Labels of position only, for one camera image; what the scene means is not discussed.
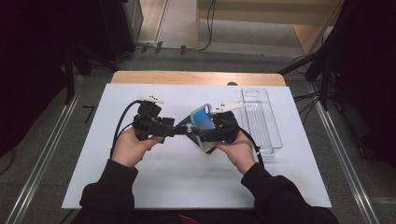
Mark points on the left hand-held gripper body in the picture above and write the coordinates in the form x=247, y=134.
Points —
x=149, y=124

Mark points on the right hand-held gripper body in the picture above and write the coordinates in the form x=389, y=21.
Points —
x=229, y=127

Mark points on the clear gradient phone case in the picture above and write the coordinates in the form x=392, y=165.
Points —
x=202, y=119

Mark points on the clear plastic tray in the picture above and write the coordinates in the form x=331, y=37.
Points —
x=264, y=124

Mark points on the person's right hand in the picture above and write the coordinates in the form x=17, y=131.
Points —
x=241, y=154

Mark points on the person's left hand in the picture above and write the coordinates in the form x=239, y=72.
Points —
x=130, y=149

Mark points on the wooden table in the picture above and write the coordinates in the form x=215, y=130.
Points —
x=186, y=77

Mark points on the white board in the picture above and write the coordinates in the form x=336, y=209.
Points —
x=186, y=180

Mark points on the red cloth patch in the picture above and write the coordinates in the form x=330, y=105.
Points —
x=186, y=220

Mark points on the black stand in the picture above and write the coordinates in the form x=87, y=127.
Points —
x=323, y=71
x=70, y=77

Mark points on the dark cabinet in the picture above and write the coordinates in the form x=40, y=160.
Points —
x=124, y=25

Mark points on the light wooden furniture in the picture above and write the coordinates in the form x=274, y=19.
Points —
x=264, y=15

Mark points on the black curtain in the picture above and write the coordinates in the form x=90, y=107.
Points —
x=370, y=77
x=28, y=62

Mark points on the metal floor rail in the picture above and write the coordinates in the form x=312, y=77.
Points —
x=345, y=155
x=43, y=155

